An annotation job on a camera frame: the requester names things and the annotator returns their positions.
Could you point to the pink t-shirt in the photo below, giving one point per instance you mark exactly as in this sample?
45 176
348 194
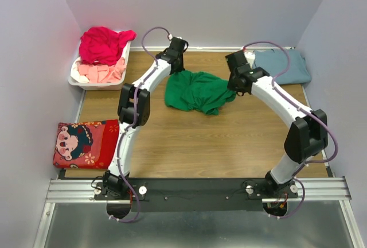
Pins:
102 73

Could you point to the magenta t-shirt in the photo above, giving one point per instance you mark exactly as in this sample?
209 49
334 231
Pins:
101 45

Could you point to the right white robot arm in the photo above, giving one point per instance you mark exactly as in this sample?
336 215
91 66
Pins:
306 135

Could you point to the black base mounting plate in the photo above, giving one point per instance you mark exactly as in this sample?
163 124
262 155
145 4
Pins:
189 194

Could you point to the folded blue t-shirt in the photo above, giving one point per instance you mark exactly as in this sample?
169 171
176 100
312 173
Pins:
274 62

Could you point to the white cloth in bin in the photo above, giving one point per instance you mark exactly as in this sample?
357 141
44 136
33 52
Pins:
75 75

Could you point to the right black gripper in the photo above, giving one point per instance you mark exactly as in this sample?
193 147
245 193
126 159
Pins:
231 75

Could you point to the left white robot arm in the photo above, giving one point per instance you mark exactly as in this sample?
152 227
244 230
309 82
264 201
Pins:
134 112

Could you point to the white plastic bin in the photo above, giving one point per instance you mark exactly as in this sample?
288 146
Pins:
104 86

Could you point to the aluminium rail frame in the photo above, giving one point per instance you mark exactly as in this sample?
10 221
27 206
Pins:
80 191

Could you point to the green t-shirt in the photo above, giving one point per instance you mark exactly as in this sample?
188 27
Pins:
200 91

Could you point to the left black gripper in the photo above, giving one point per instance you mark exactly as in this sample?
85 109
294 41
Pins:
180 66

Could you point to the red cartoon folded cloth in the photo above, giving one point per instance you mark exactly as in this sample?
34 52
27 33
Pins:
86 145

